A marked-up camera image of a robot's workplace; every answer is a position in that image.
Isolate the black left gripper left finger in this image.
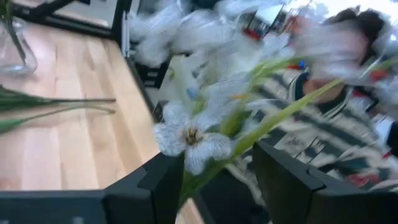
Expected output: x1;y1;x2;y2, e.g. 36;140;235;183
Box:
102;152;186;224

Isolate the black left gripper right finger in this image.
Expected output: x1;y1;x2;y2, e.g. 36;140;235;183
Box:
252;141;327;224

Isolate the white artificial flower bunch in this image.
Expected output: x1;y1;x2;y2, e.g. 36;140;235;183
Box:
127;0;398;215

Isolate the yellow red artificial tulip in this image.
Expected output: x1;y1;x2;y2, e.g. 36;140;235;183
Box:
0;105;116;135

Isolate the clear glass vase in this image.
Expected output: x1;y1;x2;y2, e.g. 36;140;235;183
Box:
0;0;39;78

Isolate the person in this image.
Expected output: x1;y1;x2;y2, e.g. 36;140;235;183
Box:
236;4;398;194

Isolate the black table frame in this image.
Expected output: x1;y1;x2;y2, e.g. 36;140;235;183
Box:
12;0;164;122

